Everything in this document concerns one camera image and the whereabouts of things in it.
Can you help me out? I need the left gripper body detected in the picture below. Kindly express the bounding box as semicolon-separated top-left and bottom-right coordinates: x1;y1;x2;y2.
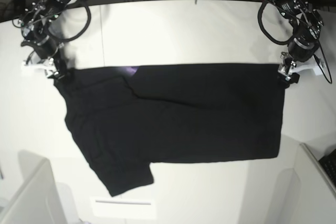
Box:
278;38;319;76

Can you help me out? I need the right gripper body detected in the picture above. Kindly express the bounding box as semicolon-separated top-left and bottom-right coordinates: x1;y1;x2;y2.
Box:
20;34;63;63

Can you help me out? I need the black T-shirt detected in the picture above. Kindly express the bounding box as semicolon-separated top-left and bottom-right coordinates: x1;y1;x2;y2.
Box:
54;63;285;196

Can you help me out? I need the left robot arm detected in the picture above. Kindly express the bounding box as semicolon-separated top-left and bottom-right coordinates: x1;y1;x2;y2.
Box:
257;0;324;87

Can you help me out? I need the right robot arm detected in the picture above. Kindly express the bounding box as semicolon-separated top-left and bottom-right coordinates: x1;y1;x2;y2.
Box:
17;0;92;80

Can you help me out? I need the black keyboard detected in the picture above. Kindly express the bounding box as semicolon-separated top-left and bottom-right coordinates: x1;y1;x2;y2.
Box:
319;150;336;185

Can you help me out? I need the white partition panel right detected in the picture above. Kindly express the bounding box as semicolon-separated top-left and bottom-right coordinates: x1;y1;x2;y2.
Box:
277;144;335;224

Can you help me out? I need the white partition panel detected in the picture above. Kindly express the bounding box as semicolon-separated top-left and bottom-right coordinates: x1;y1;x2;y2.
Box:
277;144;335;224
1;158;68;224

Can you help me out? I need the white partition panel left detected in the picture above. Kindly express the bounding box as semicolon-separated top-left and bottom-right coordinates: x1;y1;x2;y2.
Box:
1;158;68;224

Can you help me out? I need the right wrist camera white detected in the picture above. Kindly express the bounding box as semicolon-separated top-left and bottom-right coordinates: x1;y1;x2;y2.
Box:
21;60;56;77

